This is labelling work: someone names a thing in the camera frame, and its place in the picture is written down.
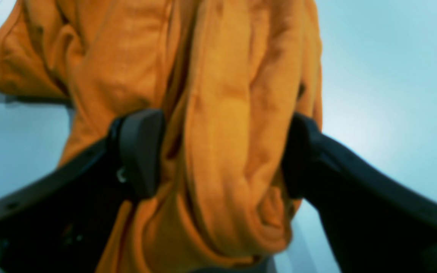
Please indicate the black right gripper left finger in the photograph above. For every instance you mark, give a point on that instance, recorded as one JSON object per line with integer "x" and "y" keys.
{"x": 62, "y": 222}

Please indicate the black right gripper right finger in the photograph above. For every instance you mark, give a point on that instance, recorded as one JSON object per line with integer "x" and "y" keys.
{"x": 373, "y": 224}

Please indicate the orange t-shirt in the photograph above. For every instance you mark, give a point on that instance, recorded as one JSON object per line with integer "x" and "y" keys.
{"x": 227, "y": 73}

